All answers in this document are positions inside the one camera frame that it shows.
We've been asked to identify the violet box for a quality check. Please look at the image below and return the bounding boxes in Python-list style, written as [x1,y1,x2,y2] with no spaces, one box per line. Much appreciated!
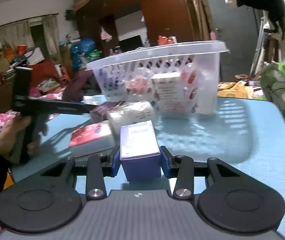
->
[119,120,162,182]

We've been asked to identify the clear wrapped white packet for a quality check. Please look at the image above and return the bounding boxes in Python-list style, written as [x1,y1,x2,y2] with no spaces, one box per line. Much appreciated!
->
[107,101,156,130]

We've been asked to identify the beige curtains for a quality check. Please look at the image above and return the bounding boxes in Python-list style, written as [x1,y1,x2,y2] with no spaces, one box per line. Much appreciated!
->
[0,14,59,63]

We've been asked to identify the red and white box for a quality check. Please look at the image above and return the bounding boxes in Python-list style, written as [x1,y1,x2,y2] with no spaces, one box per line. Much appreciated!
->
[68,123,116,157]

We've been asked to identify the blue plastic bag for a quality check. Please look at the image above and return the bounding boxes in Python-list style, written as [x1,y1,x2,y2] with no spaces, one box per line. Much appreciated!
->
[70,39,95,70]

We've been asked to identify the white plastic basket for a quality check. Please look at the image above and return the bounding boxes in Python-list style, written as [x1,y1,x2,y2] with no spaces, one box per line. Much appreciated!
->
[86,41,230,120]

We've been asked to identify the metal crutches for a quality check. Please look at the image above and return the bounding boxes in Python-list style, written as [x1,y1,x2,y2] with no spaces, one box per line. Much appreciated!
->
[250,10,270,77]

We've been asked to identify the person's left hand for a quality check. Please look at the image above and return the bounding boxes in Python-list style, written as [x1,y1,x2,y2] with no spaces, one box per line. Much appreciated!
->
[0,116,48,161]

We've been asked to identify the pink floral cloth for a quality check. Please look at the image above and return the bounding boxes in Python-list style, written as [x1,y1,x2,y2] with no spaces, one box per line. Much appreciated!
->
[0,87,68,135]

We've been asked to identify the red and white plastic bag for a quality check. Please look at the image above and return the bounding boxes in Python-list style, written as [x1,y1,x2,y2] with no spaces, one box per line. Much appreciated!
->
[157,35,177,46]

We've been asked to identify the grey metal door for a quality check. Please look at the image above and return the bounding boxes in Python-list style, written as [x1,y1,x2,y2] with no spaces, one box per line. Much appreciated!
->
[202,0,260,83]

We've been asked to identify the plum purple box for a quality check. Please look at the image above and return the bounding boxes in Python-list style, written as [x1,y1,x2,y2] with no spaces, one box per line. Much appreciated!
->
[90,101,125,123]

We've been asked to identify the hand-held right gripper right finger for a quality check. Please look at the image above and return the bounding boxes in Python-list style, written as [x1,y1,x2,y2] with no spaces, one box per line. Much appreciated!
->
[159,145,251,200]

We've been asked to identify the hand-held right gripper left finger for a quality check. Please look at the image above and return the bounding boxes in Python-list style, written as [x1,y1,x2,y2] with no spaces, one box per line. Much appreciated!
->
[20,146,121,201]

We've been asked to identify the yellow printed cloth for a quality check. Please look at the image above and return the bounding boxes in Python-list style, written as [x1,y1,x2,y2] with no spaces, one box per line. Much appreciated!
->
[217,74,265,99]

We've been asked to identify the small white hanging bag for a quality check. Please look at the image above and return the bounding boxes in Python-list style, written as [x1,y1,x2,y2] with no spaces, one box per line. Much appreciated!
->
[100,26,113,42]

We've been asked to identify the green and white bag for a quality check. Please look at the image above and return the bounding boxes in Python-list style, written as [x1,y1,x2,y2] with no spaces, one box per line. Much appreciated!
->
[82,50,103,63]

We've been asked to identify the black monitor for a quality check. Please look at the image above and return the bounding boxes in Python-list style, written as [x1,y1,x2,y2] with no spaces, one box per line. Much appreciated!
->
[119,35,145,53]

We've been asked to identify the white and pink box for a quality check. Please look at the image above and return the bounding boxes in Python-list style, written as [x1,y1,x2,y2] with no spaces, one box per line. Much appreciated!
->
[151,72,186,119]

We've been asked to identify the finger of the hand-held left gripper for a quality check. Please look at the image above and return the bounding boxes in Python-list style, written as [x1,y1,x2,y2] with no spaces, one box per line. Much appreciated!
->
[29,97,101,117]

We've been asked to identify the brown wooden wardrobe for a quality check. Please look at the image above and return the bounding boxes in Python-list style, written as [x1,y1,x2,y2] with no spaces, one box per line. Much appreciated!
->
[74,0,200,55]

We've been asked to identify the pile of dark red clothes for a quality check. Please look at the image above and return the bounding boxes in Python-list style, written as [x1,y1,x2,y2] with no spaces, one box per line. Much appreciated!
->
[30,60,93,100]

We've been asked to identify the green patterned bag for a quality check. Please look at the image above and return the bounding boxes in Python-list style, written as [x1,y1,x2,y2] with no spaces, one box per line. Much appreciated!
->
[260,61,285,130]

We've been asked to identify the wooden planks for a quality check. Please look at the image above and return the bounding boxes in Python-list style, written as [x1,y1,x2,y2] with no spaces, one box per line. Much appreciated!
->
[182,0,210,40]

